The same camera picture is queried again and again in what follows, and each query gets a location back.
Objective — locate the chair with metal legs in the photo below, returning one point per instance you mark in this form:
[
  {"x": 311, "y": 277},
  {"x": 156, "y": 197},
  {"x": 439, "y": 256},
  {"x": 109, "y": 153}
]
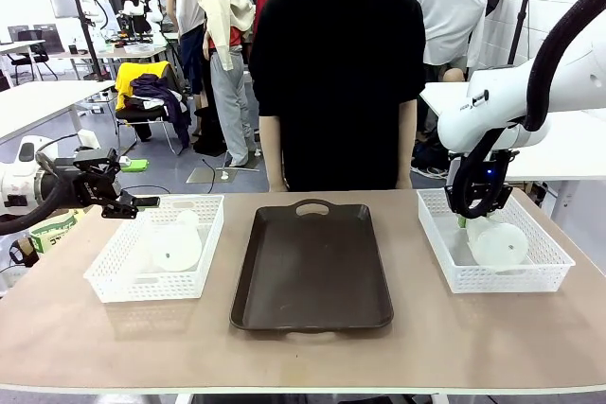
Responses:
[{"x": 142, "y": 115}]

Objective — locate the person's right hand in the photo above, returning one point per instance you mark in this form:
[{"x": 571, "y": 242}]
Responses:
[{"x": 278, "y": 186}]

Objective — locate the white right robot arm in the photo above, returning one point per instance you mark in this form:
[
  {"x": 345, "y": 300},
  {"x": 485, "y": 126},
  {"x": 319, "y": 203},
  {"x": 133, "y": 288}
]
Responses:
[{"x": 492, "y": 110}]

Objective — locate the black tripod stand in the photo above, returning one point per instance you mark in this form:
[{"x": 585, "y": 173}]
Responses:
[{"x": 85, "y": 30}]

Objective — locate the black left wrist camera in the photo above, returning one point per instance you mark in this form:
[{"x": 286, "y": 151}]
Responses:
[{"x": 94, "y": 159}]

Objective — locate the yellow garment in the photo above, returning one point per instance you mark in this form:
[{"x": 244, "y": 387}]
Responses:
[{"x": 127, "y": 80}]

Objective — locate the black office chair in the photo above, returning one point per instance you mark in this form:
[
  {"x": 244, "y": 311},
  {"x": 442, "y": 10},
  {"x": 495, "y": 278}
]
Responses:
[{"x": 33, "y": 51}]

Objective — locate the person's left hand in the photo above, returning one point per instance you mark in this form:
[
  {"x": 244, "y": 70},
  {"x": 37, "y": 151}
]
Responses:
[{"x": 404, "y": 184}]

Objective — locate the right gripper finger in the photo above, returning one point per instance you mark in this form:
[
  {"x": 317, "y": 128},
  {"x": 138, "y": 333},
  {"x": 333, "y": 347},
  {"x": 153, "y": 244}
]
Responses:
[
  {"x": 489, "y": 217},
  {"x": 462, "y": 223}
]

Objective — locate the purple garment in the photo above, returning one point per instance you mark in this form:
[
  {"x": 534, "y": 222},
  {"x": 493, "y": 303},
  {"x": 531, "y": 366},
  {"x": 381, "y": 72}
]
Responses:
[{"x": 165, "y": 96}]

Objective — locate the grey mannequin base plate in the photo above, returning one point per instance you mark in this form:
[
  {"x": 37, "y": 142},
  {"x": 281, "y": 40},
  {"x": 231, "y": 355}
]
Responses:
[{"x": 208, "y": 176}]

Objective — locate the person in black t-shirt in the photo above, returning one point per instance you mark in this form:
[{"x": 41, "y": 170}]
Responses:
[{"x": 336, "y": 92}]

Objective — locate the box with green print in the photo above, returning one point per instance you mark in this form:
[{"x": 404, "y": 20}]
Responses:
[{"x": 54, "y": 233}]

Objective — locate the person's right forearm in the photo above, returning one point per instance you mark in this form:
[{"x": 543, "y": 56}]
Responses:
[{"x": 271, "y": 148}]

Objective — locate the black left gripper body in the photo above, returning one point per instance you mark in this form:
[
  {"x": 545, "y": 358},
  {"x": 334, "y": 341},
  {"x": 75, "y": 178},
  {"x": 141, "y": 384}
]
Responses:
[{"x": 92, "y": 188}]

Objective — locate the mannequin with white tank top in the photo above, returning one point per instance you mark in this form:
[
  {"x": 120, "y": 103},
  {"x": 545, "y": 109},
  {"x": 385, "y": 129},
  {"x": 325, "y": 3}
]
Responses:
[{"x": 187, "y": 11}]

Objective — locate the black light stand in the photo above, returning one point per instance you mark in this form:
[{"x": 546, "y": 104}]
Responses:
[{"x": 523, "y": 11}]

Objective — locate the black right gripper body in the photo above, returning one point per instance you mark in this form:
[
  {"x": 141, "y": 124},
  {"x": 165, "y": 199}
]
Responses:
[{"x": 483, "y": 188}]

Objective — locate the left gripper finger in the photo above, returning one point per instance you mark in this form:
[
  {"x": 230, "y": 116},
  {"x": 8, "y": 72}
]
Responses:
[
  {"x": 118, "y": 211},
  {"x": 147, "y": 202}
]

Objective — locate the white plastic conical flask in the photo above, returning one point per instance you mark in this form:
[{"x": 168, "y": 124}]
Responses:
[
  {"x": 175, "y": 250},
  {"x": 502, "y": 245}
]

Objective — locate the long white table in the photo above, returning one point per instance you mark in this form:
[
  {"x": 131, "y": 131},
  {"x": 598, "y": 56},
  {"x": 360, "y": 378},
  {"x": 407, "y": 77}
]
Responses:
[{"x": 33, "y": 103}]

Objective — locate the person's left forearm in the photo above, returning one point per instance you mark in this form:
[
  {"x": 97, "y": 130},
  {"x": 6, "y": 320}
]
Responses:
[{"x": 407, "y": 139}]

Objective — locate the dark brown serving tray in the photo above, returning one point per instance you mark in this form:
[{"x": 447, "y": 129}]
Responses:
[{"x": 308, "y": 271}]

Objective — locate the green and white device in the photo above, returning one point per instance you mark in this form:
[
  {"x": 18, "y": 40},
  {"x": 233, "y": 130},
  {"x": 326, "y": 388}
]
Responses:
[{"x": 134, "y": 165}]

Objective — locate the white perforated plastic basket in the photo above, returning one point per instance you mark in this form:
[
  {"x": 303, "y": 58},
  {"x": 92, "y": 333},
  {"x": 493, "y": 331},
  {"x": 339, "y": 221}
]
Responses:
[
  {"x": 497, "y": 281},
  {"x": 142, "y": 288}
]

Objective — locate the cluttered background work table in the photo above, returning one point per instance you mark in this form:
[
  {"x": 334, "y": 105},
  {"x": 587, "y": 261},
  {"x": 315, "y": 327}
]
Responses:
[{"x": 132, "y": 50}]

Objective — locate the mannequin with cream jacket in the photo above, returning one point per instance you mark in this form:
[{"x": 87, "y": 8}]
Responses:
[{"x": 227, "y": 44}]

